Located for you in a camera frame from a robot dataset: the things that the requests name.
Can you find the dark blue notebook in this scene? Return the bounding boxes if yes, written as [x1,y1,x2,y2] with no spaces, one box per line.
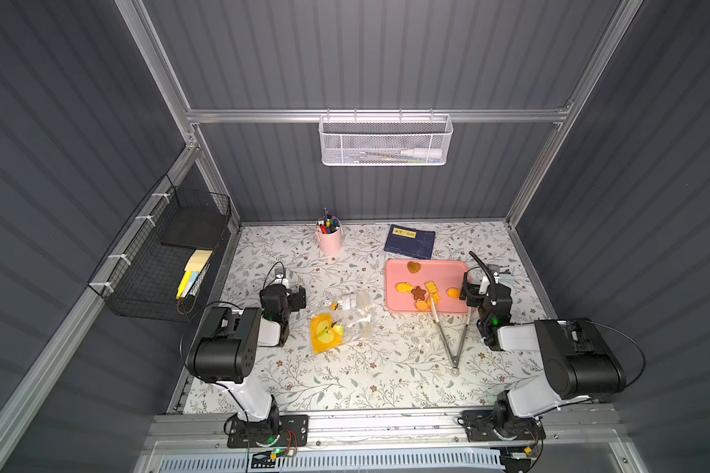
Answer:
[384,224,436,260]

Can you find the metal tongs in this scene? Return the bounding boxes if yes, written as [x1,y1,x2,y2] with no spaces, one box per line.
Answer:
[428,298,473,374]

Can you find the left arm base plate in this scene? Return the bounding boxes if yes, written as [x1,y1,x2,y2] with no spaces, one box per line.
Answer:
[223,415,310,449]

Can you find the black tray in basket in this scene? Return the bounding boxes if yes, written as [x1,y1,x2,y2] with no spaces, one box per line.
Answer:
[160,208,226,250]

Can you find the pink plastic tray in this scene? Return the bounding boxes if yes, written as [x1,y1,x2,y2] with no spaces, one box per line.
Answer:
[385,259,469,315]

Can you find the brown star cookie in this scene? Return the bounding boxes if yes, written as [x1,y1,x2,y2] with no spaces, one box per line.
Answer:
[410,286,427,301]

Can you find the yellow sticky notes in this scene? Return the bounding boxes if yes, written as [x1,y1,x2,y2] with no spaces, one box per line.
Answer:
[177,250,213,300]

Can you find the white wire mesh basket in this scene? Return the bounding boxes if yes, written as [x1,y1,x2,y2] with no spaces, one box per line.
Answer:
[318,112,454,167]

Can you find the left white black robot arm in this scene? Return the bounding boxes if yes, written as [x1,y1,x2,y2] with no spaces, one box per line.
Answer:
[185,268,309,449]

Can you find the white marker in basket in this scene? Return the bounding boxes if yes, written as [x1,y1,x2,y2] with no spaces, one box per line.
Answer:
[400,148,445,163]

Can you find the pink pen cup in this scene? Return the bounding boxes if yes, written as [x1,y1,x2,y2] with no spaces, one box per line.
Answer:
[315,208,344,255]

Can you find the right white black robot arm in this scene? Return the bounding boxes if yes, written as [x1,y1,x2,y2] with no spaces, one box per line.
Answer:
[460,260,629,441]

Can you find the black wire wall basket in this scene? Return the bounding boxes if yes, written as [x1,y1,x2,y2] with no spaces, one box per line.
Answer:
[88,177,232,322]

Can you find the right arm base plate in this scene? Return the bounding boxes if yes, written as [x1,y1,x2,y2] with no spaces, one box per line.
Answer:
[456,408,546,445]

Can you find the clear resealable bag yellow print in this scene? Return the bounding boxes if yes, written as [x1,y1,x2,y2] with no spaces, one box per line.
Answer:
[309,291,376,355]

